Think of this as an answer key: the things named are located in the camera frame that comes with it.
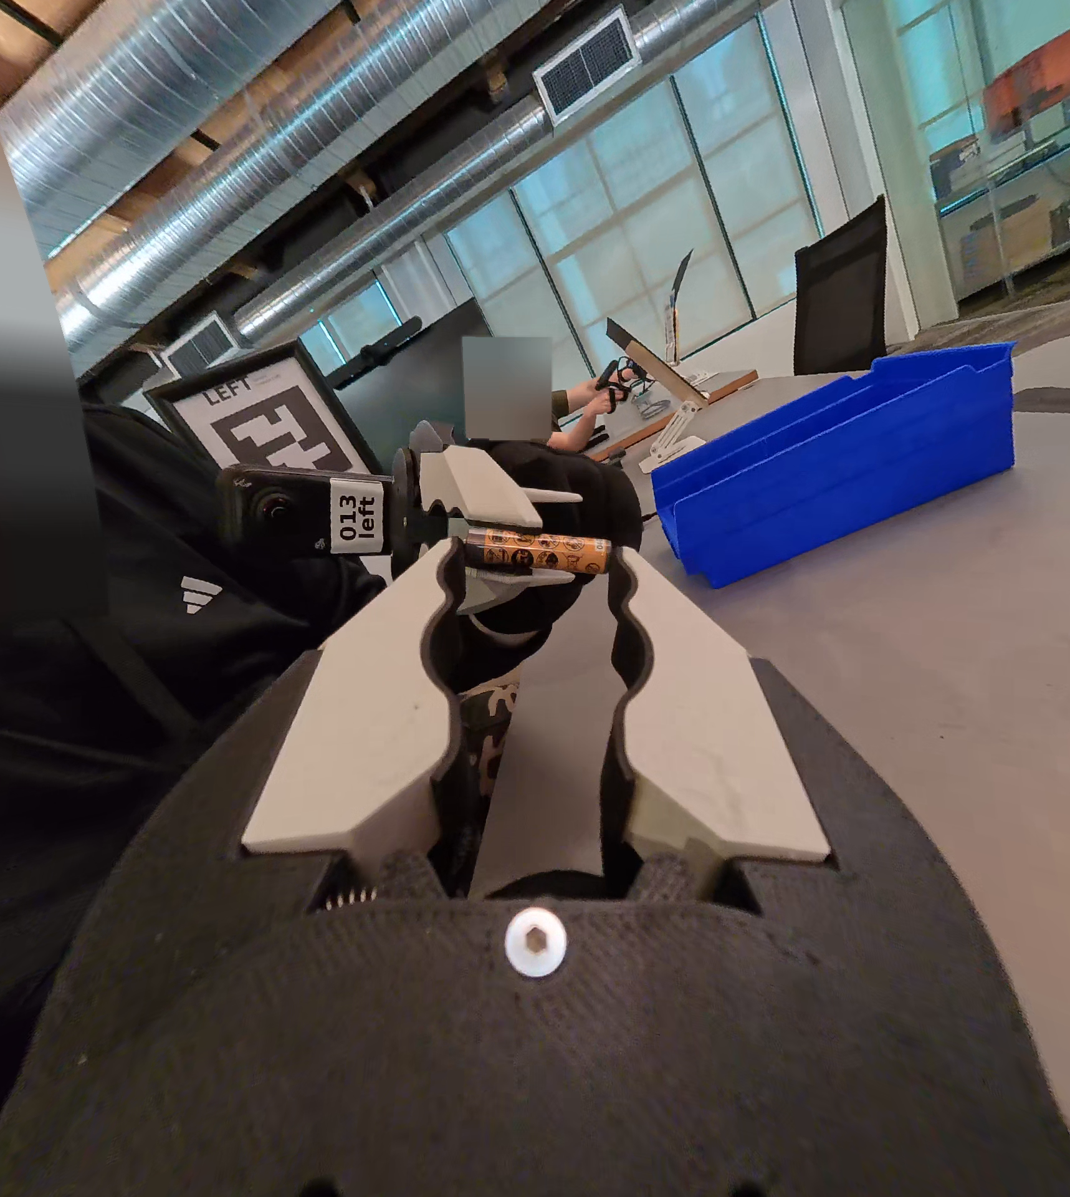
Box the blue plastic bin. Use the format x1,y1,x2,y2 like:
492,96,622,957
652,342,1018,590

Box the large black monitor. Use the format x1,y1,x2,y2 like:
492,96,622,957
336,301,494,460

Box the white vent grille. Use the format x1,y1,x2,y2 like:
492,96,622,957
532,6,641,124
162,316,241,380

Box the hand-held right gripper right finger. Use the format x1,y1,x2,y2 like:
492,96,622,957
601,543,832,895

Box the orange 3D printer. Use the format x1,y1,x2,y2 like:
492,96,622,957
980,23,1070,143

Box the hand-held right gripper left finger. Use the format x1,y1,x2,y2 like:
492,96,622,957
243,539,481,889

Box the black video bar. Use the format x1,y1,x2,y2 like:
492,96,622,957
321,316,425,395

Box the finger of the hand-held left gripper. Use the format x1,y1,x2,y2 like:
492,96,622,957
427,445,547,534
451,562,582,618

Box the person's left hand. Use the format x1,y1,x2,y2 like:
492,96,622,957
442,440,644,697

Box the black office chair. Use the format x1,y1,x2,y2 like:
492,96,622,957
795,197,892,376

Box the person's left forearm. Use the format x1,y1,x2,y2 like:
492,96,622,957
106,421,397,750

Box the person's camouflage pants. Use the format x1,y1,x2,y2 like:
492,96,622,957
457,678,522,853

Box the silver ventilation duct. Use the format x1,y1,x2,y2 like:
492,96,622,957
0,0,554,348
228,0,770,348

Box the black framed tag sign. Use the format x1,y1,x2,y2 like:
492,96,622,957
147,342,387,483

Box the small brown battery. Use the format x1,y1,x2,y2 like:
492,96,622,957
459,530,614,577

